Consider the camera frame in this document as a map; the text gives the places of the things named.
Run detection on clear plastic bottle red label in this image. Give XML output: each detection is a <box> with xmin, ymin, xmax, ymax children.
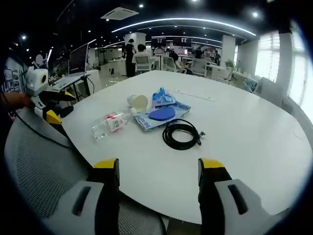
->
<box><xmin>91</xmin><ymin>107</ymin><xmax>137</xmax><ymax>141</ymax></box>

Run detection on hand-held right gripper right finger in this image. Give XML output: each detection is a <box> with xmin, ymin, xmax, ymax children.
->
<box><xmin>198</xmin><ymin>158</ymin><xmax>277</xmax><ymax>235</ymax></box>

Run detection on large display screen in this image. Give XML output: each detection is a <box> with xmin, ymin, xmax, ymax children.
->
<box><xmin>69</xmin><ymin>44</ymin><xmax>90</xmax><ymax>74</ymax></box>

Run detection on potted plant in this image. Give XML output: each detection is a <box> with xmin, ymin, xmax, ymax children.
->
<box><xmin>224</xmin><ymin>59</ymin><xmax>237</xmax><ymax>71</ymax></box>

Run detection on blue white bag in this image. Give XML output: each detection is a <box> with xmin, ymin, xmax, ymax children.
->
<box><xmin>244</xmin><ymin>78</ymin><xmax>259</xmax><ymax>93</ymax></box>

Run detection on black chair armrest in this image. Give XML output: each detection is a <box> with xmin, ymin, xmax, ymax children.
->
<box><xmin>56</xmin><ymin>105</ymin><xmax>74</xmax><ymax>118</ymax></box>

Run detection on hand-held gripper cable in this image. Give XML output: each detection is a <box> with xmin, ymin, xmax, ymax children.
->
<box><xmin>13</xmin><ymin>111</ymin><xmax>73</xmax><ymax>149</ymax></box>
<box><xmin>156</xmin><ymin>212</ymin><xmax>170</xmax><ymax>235</ymax></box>

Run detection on black cable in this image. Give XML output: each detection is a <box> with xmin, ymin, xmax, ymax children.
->
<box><xmin>162</xmin><ymin>118</ymin><xmax>206</xmax><ymax>150</ymax></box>

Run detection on blue packet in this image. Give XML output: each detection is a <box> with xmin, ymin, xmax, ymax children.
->
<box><xmin>152</xmin><ymin>87</ymin><xmax>177</xmax><ymax>108</ymax></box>

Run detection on left hand-held gripper cable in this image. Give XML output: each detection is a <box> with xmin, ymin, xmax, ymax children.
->
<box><xmin>13</xmin><ymin>111</ymin><xmax>73</xmax><ymax>149</ymax></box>

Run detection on curved ceiling light strip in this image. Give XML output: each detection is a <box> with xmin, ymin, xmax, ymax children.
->
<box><xmin>111</xmin><ymin>17</ymin><xmax>257</xmax><ymax>36</ymax></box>

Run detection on white round table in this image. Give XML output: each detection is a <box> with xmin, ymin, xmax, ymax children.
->
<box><xmin>61</xmin><ymin>70</ymin><xmax>312</xmax><ymax>225</ymax></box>

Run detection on right hand-held gripper cable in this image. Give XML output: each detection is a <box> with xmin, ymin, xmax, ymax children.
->
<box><xmin>156</xmin><ymin>212</ymin><xmax>170</xmax><ymax>235</ymax></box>

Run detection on ceiling air conditioner vent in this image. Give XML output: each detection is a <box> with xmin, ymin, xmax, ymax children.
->
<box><xmin>100</xmin><ymin>6</ymin><xmax>139</xmax><ymax>21</ymax></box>

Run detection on white paper cup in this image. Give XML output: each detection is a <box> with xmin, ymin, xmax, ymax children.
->
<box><xmin>127</xmin><ymin>94</ymin><xmax>149</xmax><ymax>111</ymax></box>

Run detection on grey mesh office chair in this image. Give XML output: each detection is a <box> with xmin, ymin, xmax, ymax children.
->
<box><xmin>4</xmin><ymin>107</ymin><xmax>172</xmax><ymax>235</ymax></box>

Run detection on person's left hand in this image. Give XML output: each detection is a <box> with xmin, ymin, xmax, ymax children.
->
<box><xmin>14</xmin><ymin>93</ymin><xmax>34</xmax><ymax>110</ymax></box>

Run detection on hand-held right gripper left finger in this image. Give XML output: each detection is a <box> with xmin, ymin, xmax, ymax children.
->
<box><xmin>48</xmin><ymin>158</ymin><xmax>120</xmax><ymax>235</ymax></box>

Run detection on standing desk black frame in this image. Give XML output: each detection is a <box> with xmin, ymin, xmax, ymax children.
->
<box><xmin>50</xmin><ymin>72</ymin><xmax>91</xmax><ymax>99</ymax></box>

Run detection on white table cable cover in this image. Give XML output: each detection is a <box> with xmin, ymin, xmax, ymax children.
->
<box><xmin>168</xmin><ymin>89</ymin><xmax>216</xmax><ymax>101</ymax></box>

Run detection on bright window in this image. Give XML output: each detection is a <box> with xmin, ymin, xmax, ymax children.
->
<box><xmin>254</xmin><ymin>31</ymin><xmax>280</xmax><ymax>82</ymax></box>

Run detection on wall pictures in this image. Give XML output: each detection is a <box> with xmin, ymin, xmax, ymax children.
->
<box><xmin>1</xmin><ymin>68</ymin><xmax>22</xmax><ymax>93</ymax></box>

